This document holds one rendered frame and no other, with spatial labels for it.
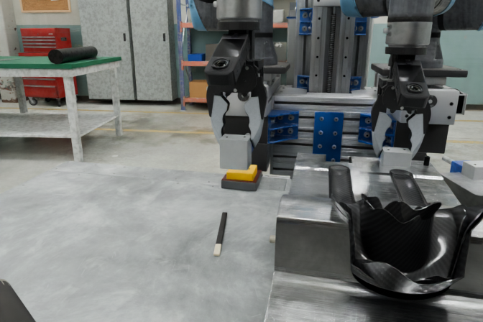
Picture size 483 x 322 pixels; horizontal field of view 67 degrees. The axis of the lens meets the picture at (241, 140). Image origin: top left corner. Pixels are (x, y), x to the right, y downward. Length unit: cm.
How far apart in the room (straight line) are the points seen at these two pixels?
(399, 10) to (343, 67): 56
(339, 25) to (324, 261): 97
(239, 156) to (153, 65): 552
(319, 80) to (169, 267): 88
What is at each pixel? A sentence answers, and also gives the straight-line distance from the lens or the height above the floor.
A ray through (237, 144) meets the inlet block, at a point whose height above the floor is 95.
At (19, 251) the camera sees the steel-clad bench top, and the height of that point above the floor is 80.
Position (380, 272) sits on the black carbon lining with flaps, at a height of 89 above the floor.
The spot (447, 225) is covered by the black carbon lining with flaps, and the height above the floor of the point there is 91.
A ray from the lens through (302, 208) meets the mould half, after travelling 44.
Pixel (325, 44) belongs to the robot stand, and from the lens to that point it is 129.
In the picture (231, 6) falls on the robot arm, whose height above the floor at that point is 117.
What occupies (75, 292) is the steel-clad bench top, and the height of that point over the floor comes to 80.
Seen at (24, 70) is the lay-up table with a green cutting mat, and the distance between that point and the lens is 365.
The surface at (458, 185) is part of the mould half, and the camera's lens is 81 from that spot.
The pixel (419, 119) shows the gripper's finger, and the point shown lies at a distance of 76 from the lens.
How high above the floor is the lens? 113
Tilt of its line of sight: 16 degrees down
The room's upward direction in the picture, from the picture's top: straight up
